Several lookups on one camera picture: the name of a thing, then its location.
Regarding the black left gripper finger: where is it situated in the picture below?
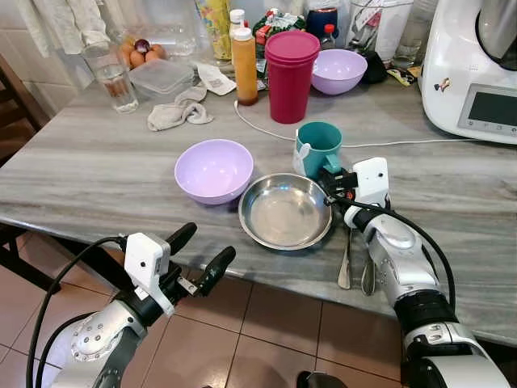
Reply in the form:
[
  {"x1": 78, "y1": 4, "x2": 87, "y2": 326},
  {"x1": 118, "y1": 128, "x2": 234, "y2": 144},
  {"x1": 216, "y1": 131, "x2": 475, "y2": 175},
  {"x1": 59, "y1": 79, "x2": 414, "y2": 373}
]
[
  {"x1": 196, "y1": 246, "x2": 237, "y2": 297},
  {"x1": 166, "y1": 222, "x2": 198, "y2": 257}
]

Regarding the teal mug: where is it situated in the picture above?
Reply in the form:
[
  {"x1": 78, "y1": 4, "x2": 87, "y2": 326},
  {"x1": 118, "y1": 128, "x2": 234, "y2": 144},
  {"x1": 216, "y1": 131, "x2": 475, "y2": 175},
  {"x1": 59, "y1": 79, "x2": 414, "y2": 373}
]
[{"x1": 293, "y1": 121, "x2": 344, "y2": 180}]

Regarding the stainless steel bowl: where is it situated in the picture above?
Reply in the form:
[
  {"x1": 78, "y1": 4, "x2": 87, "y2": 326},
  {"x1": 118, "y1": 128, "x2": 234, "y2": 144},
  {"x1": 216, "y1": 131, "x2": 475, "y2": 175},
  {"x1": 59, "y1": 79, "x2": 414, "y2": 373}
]
[{"x1": 238, "y1": 173, "x2": 334, "y2": 251}]

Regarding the lilac plastic bowl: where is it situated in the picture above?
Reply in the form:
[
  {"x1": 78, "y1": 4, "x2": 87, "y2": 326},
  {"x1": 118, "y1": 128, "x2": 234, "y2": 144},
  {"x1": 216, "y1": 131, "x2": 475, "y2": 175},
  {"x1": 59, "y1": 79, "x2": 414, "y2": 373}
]
[
  {"x1": 174, "y1": 139, "x2": 254, "y2": 205},
  {"x1": 311, "y1": 49, "x2": 369, "y2": 96}
]

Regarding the metal spoon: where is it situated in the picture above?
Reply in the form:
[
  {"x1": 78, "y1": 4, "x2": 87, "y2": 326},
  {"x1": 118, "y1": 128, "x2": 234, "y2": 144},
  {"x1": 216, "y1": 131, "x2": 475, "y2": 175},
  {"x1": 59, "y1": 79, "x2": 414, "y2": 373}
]
[{"x1": 337, "y1": 226, "x2": 357, "y2": 291}]

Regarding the magenta plastic tumbler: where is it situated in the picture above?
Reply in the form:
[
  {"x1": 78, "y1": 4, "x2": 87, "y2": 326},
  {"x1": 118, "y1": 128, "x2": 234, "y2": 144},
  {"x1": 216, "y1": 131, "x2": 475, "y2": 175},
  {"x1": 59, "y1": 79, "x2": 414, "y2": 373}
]
[{"x1": 264, "y1": 30, "x2": 322, "y2": 125}]

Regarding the small black pouch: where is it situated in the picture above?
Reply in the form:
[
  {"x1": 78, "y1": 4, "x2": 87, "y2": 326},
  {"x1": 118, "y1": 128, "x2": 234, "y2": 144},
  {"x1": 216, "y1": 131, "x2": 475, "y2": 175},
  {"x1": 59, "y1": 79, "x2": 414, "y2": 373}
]
[{"x1": 360, "y1": 52, "x2": 389, "y2": 85}]

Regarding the yellow black wrapper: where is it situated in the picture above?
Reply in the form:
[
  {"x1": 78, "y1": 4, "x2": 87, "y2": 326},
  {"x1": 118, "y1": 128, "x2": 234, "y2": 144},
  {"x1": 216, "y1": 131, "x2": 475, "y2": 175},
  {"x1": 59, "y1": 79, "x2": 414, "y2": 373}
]
[{"x1": 385, "y1": 66, "x2": 422, "y2": 87}]

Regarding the grey crumpled cloth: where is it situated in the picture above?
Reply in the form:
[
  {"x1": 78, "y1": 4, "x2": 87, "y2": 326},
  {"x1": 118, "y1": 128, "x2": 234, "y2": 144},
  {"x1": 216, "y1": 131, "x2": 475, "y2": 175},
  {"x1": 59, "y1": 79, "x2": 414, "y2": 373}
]
[{"x1": 146, "y1": 86, "x2": 216, "y2": 133}]

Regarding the orange sauce bottle white cap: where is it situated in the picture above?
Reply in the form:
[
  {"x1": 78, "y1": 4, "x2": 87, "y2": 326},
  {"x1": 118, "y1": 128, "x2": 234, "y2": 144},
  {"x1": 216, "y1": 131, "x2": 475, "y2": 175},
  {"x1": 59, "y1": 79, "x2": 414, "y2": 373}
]
[{"x1": 231, "y1": 27, "x2": 260, "y2": 107}]

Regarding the small bottle red cap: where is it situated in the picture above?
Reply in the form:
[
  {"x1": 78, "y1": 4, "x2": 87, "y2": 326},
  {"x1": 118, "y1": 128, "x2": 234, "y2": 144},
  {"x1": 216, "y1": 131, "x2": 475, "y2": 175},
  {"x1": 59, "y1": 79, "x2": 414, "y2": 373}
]
[{"x1": 320, "y1": 24, "x2": 338, "y2": 51}]

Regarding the dark robot foot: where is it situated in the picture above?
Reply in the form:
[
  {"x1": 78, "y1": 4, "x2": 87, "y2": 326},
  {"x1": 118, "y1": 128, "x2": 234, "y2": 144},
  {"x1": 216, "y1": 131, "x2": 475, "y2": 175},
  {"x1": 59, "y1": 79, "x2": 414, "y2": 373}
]
[{"x1": 295, "y1": 370, "x2": 350, "y2": 388}]

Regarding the clear plastic pitcher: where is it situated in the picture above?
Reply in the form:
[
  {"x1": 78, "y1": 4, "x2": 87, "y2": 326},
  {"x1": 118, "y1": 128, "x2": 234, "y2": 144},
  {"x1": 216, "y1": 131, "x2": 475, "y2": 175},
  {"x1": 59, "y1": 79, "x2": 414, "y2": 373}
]
[{"x1": 347, "y1": 0, "x2": 414, "y2": 63}]

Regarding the clear plastic food container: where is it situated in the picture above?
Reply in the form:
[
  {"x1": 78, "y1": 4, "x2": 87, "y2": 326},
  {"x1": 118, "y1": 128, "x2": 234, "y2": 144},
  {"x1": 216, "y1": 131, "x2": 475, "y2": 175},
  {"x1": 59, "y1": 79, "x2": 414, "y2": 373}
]
[{"x1": 129, "y1": 58, "x2": 197, "y2": 103}]

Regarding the white printed sachet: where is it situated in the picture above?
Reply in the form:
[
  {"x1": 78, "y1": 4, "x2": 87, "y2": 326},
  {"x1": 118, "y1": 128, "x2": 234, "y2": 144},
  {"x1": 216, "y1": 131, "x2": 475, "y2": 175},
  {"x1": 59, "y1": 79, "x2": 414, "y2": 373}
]
[{"x1": 196, "y1": 63, "x2": 238, "y2": 97}]

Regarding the white kitchen machine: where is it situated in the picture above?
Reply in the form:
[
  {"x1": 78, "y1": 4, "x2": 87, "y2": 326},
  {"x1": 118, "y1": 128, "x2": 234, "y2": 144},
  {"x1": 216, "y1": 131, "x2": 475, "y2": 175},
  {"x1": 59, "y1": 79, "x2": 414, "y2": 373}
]
[{"x1": 420, "y1": 0, "x2": 517, "y2": 147}]

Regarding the clear glass bottle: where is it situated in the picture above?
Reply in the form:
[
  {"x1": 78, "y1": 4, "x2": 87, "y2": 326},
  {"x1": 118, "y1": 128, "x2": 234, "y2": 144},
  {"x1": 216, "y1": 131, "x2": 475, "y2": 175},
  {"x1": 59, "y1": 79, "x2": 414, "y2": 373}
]
[{"x1": 393, "y1": 0, "x2": 437, "y2": 70}]

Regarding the dark blue jar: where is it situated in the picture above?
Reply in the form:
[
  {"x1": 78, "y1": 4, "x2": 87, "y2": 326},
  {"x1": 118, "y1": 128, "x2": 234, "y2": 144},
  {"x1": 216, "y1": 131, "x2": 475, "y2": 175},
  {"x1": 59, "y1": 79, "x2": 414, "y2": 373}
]
[{"x1": 305, "y1": 0, "x2": 341, "y2": 46}]

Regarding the clear drinking glass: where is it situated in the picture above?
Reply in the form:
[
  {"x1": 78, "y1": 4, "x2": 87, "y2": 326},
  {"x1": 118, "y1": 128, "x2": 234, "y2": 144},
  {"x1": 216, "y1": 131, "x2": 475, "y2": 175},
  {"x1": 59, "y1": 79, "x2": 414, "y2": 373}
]
[{"x1": 81, "y1": 44, "x2": 140, "y2": 114}]

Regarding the green red snack packet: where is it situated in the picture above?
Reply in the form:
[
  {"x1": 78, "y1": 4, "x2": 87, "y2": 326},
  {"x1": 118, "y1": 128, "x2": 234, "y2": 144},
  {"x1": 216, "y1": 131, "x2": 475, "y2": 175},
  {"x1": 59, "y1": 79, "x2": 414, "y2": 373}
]
[{"x1": 252, "y1": 8, "x2": 307, "y2": 59}]

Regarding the white capped bottle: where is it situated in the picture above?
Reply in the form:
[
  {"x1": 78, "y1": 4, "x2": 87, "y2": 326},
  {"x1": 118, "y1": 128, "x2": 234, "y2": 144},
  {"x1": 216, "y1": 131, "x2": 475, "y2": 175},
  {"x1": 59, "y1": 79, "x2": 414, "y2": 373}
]
[{"x1": 229, "y1": 9, "x2": 248, "y2": 33}]

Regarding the yellow printed package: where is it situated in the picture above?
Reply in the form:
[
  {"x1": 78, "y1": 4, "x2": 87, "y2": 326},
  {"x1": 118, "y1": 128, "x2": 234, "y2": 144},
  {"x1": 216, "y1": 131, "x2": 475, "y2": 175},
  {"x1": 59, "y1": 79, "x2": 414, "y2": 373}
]
[{"x1": 194, "y1": 0, "x2": 234, "y2": 62}]

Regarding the brown wooden chair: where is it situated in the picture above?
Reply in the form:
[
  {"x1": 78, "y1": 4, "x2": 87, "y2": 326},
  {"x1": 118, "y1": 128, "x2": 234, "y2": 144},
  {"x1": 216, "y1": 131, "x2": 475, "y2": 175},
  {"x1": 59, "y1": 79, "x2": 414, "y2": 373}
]
[{"x1": 0, "y1": 55, "x2": 43, "y2": 167}]

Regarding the hanging beige towel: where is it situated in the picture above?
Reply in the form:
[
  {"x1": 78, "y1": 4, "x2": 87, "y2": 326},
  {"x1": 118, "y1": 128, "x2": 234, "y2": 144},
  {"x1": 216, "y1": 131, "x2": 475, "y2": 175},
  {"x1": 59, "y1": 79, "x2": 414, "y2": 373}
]
[{"x1": 16, "y1": 0, "x2": 111, "y2": 57}]

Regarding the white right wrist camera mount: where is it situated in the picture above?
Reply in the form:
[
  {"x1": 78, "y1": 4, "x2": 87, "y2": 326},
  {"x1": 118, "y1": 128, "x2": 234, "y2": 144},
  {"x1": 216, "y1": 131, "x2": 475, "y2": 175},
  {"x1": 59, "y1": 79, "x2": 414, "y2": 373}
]
[{"x1": 353, "y1": 158, "x2": 391, "y2": 208}]

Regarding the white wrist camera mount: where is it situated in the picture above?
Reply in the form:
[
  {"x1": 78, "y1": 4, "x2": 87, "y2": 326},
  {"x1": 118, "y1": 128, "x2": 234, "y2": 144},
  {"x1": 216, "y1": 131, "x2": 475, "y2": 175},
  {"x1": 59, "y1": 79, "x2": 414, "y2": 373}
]
[
  {"x1": 353, "y1": 158, "x2": 391, "y2": 208},
  {"x1": 124, "y1": 233, "x2": 175, "y2": 316}
]

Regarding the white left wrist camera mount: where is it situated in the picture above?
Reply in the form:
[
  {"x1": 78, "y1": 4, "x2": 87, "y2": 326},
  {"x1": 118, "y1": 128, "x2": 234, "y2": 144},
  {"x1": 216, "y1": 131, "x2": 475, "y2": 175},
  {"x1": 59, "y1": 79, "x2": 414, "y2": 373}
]
[{"x1": 124, "y1": 233, "x2": 175, "y2": 316}]

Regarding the white power cable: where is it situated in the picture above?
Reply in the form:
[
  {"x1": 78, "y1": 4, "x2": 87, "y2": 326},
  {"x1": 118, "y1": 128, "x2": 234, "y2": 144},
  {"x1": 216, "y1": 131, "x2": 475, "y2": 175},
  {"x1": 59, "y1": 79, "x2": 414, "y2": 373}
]
[{"x1": 233, "y1": 100, "x2": 455, "y2": 151}]

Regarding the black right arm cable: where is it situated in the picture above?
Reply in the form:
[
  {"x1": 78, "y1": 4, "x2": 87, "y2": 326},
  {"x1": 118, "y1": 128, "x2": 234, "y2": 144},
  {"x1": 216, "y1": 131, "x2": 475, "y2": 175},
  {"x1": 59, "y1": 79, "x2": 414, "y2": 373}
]
[{"x1": 326, "y1": 194, "x2": 458, "y2": 314}]

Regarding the dark table frame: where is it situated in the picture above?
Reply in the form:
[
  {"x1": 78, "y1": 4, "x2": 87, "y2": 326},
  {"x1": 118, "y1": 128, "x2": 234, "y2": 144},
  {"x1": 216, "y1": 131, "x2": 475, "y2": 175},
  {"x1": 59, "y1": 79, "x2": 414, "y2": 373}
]
[{"x1": 0, "y1": 222, "x2": 137, "y2": 298}]

